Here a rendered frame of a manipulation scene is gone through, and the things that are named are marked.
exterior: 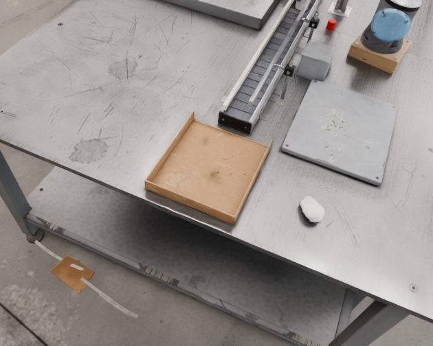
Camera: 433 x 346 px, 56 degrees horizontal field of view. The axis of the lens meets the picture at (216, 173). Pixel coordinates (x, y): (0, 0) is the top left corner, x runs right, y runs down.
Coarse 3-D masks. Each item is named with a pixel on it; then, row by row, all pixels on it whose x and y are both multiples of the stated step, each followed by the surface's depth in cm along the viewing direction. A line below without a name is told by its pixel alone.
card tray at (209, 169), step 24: (192, 120) 127; (192, 144) 121; (216, 144) 122; (240, 144) 122; (168, 168) 115; (192, 168) 115; (216, 168) 116; (240, 168) 117; (168, 192) 107; (192, 192) 110; (216, 192) 111; (240, 192) 111; (216, 216) 106
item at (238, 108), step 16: (288, 16) 159; (304, 16) 160; (288, 32) 152; (272, 48) 146; (288, 48) 146; (256, 64) 139; (256, 80) 134; (240, 96) 129; (224, 112) 124; (240, 112) 124
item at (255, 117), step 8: (320, 0) 174; (312, 8) 165; (312, 16) 168; (304, 24) 157; (296, 40) 150; (288, 56) 144; (280, 64) 141; (280, 72) 139; (272, 80) 135; (272, 88) 135; (264, 96) 130; (264, 104) 131; (256, 112) 125; (224, 120) 126; (232, 120) 124; (240, 120) 123; (256, 120) 128; (240, 128) 125; (248, 128) 124
